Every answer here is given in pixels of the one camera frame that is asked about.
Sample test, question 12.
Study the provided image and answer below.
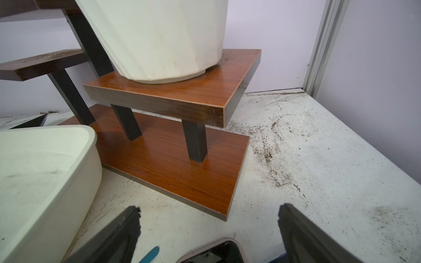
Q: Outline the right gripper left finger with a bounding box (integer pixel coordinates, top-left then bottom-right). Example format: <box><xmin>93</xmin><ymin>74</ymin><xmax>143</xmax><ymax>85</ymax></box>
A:
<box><xmin>64</xmin><ymin>206</ymin><xmax>141</xmax><ymax>263</ymax></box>

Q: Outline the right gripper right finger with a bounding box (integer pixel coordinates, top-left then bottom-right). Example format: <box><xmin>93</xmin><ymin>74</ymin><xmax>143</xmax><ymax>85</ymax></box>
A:
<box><xmin>278</xmin><ymin>203</ymin><xmax>361</xmax><ymax>263</ymax></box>

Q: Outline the dark phone bottom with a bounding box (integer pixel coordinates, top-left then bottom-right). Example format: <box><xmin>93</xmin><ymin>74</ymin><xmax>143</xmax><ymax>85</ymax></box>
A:
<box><xmin>177</xmin><ymin>237</ymin><xmax>248</xmax><ymax>263</ymax></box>

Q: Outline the white plastic storage box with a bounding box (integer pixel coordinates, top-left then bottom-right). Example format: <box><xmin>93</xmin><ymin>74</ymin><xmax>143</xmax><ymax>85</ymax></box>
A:
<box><xmin>1</xmin><ymin>125</ymin><xmax>103</xmax><ymax>263</ymax></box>

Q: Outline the blue yellow garden rake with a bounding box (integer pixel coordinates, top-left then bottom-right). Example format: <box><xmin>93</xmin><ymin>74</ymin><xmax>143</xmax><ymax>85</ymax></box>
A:
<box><xmin>139</xmin><ymin>246</ymin><xmax>160</xmax><ymax>263</ymax></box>

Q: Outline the brown wooden tiered stand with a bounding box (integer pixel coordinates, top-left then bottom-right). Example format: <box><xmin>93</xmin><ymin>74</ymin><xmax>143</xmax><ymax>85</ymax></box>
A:
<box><xmin>1</xmin><ymin>1</ymin><xmax>262</xmax><ymax>221</ymax></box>

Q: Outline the white pot green plant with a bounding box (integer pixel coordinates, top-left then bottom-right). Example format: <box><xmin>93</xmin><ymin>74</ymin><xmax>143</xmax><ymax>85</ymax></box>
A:
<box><xmin>77</xmin><ymin>1</ymin><xmax>229</xmax><ymax>84</ymax></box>

